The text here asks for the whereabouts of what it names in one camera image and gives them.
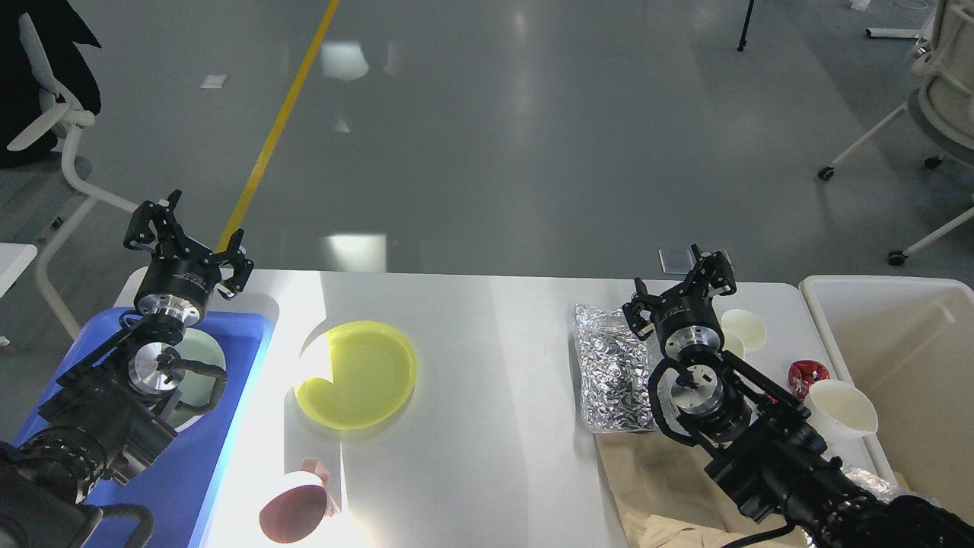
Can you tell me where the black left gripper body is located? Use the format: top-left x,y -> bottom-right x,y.
135,241 -> 221,325

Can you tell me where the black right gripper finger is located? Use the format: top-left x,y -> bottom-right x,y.
681,245 -> 737,298
622,278 -> 657,340

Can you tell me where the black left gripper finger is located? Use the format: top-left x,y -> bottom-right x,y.
215,228 -> 254,299
124,190 -> 183,256

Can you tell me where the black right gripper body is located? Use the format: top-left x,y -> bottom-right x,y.
648,295 -> 724,362

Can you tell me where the white paper cup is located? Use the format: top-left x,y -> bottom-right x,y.
804,379 -> 879,447
720,308 -> 768,358

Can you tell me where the yellow plate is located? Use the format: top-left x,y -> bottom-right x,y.
293,320 -> 418,431

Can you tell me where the pink mug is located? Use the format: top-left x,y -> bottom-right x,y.
258,458 -> 340,545

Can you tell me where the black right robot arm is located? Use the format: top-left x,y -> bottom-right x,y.
622,245 -> 973,547

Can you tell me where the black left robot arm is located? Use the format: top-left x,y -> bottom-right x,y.
1,190 -> 254,547

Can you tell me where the silver foil bag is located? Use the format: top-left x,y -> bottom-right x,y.
573,303 -> 657,434

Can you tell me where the pale green plate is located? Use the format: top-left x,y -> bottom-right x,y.
167,327 -> 227,433

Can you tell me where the crushed red can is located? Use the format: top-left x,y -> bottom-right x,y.
787,360 -> 831,401

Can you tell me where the white office chair left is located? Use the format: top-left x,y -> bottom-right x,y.
8,13 -> 137,340

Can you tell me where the white office chair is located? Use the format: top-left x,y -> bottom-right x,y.
8,13 -> 137,340
817,0 -> 974,181

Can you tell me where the white side table corner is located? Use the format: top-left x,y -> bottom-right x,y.
0,242 -> 38,298

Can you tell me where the brown paper bag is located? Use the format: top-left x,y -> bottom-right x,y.
595,433 -> 784,547

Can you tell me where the white chair leg with caster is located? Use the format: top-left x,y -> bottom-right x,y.
886,207 -> 973,266

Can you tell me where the beige plastic bin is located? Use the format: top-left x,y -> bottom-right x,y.
800,276 -> 973,521

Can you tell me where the blue plastic tray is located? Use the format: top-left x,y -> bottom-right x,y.
11,307 -> 272,547

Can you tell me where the black jacket on chair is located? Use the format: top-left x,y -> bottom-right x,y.
1,1 -> 102,169

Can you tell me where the black tripod leg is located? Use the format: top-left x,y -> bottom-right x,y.
737,0 -> 756,53

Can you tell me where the crumpled clear plastic bag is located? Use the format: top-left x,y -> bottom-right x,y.
842,466 -> 910,504

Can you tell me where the white office chair right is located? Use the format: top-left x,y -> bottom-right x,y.
817,0 -> 974,181

